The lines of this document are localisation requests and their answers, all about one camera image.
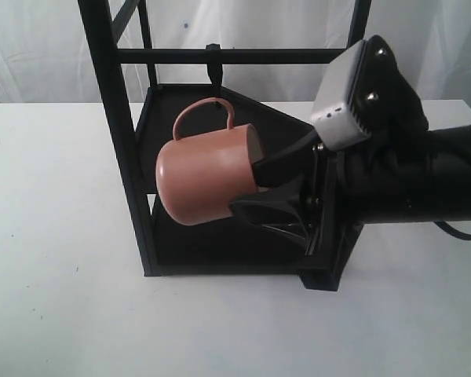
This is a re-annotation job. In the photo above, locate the pink ceramic mug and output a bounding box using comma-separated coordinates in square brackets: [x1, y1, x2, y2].
[155, 97, 265, 226]

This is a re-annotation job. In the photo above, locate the white backdrop curtain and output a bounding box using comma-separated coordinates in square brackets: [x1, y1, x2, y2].
[0, 1, 471, 107]

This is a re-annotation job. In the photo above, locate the black metal shelf rack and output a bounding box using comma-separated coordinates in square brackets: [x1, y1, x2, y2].
[78, 1, 361, 291]

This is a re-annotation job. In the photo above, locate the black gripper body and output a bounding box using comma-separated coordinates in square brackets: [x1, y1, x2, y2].
[302, 37, 429, 270]

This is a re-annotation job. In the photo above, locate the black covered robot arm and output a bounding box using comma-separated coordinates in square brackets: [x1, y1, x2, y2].
[230, 35, 471, 279]

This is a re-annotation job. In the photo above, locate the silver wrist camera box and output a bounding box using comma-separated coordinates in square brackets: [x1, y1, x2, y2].
[310, 40, 371, 152]

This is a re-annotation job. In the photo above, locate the black cable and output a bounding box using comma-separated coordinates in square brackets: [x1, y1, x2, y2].
[433, 220, 471, 240]

